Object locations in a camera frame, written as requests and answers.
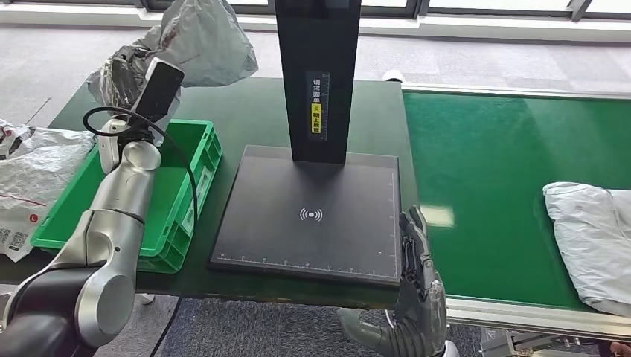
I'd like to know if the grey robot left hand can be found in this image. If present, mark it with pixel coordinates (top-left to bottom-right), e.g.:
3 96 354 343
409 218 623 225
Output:
100 45 155 113

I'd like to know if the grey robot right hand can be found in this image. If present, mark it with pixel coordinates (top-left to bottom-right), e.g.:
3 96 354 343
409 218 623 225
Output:
337 205 447 357

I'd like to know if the grey parcel with red line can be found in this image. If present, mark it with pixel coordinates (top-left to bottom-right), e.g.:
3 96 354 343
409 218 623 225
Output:
86 0 259 119

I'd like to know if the plain grey parcel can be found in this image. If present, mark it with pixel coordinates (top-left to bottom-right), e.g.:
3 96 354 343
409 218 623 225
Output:
542 181 631 319

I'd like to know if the white parcel with QR label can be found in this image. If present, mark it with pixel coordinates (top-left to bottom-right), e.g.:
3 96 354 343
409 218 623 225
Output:
0 118 97 263

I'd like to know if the black inbound scanner machine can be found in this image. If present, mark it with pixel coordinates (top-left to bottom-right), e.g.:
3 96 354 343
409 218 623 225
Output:
208 0 403 289

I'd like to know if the green conveyor belt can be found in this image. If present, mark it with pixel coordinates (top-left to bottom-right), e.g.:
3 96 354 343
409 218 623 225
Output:
401 91 631 314

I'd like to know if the green plastic crate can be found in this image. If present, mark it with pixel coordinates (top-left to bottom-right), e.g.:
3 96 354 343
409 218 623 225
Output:
30 119 224 274

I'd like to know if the dark green table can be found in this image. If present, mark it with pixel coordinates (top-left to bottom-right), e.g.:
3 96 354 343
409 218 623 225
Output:
0 76 420 310

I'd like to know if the yellow black scanner label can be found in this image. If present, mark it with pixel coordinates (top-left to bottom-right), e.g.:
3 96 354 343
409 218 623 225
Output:
305 71 330 142

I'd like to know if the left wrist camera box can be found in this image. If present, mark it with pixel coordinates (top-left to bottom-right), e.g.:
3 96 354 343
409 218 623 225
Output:
130 57 185 124

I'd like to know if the aluminium conveyor frame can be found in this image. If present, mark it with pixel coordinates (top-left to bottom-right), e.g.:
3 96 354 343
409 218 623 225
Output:
401 83 631 357

